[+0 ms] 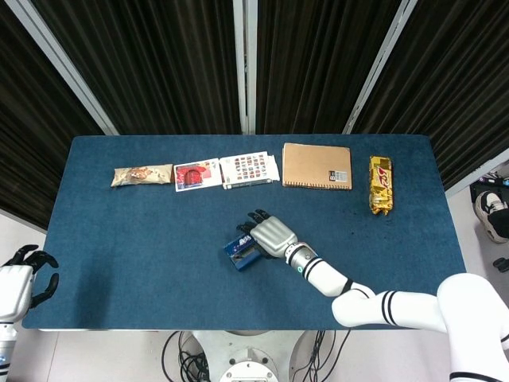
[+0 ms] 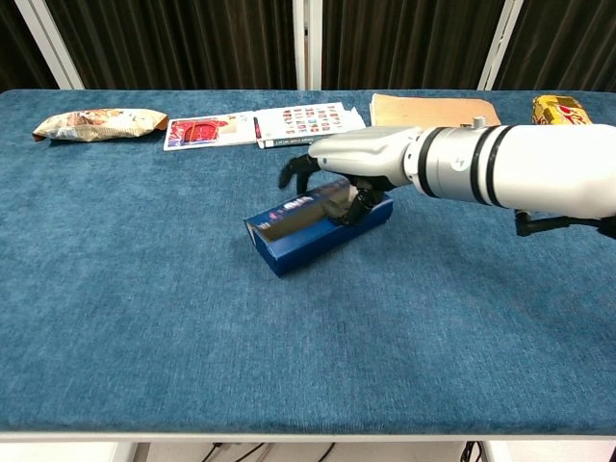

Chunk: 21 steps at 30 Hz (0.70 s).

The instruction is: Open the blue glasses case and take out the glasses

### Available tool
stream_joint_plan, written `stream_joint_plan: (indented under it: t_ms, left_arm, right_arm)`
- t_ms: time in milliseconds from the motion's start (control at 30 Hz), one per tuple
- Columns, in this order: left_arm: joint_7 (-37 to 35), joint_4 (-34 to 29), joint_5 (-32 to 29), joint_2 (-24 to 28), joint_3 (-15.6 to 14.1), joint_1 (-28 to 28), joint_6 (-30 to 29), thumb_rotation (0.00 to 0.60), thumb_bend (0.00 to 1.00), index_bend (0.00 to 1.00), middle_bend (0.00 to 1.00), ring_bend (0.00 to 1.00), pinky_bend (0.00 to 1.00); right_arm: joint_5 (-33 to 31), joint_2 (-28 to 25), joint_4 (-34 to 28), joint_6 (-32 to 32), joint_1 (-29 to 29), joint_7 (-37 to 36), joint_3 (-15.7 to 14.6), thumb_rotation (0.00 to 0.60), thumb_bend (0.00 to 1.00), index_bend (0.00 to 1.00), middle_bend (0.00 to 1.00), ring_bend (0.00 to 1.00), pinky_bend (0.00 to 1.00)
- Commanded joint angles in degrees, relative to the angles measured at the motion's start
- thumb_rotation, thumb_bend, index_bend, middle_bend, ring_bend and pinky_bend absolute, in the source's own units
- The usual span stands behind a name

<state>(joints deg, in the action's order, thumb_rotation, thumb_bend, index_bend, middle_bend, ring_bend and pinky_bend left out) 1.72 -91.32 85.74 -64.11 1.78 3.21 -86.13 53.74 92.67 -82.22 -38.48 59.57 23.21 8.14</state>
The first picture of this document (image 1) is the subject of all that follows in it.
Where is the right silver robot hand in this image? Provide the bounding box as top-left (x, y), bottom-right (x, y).
top-left (236, 208), bottom-right (299, 262)

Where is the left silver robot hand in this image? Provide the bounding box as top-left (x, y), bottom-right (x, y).
top-left (0, 244), bottom-right (60, 322)

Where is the white and blue box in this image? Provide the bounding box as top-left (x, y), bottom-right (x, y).
top-left (223, 233), bottom-right (262, 273)

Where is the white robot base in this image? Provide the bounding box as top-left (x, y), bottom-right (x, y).
top-left (189, 329), bottom-right (320, 382)

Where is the white stamp print book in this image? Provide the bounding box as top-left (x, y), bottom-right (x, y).
top-left (219, 150), bottom-right (282, 191)

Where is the brown spiral notebook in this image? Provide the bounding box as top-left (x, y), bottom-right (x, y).
top-left (281, 142), bottom-right (354, 193)

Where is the red white card packet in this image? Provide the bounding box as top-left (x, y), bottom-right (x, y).
top-left (173, 158), bottom-right (223, 193)

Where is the gold snack bag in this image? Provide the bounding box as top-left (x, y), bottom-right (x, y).
top-left (367, 154), bottom-right (396, 217)

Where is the blue velvet table cloth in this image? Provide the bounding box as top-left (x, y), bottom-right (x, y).
top-left (21, 134), bottom-right (468, 331)

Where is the beige snack bag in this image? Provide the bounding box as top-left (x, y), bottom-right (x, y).
top-left (110, 163), bottom-right (175, 189)

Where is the dark pleated partition panel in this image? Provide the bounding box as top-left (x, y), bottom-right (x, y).
top-left (351, 0), bottom-right (509, 193)
top-left (255, 0), bottom-right (393, 135)
top-left (0, 0), bottom-right (107, 231)
top-left (31, 0), bottom-right (244, 137)

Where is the black and white shoe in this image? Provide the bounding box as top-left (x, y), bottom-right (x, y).
top-left (474, 189), bottom-right (509, 245)

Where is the black cable bundle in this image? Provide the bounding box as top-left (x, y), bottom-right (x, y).
top-left (291, 329), bottom-right (352, 382)
top-left (161, 329), bottom-right (212, 382)

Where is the white partition frame post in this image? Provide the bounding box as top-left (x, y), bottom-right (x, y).
top-left (342, 0), bottom-right (419, 135)
top-left (6, 0), bottom-right (120, 137)
top-left (231, 0), bottom-right (259, 135)

